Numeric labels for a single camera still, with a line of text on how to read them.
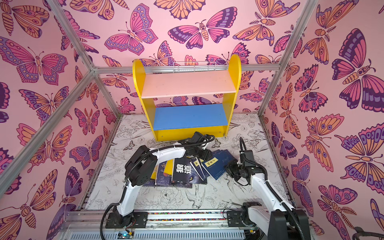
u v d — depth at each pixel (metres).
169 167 0.82
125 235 0.72
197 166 0.87
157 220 0.75
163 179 0.80
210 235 0.70
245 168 0.65
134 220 0.73
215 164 0.88
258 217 0.55
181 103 1.17
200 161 0.89
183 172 0.83
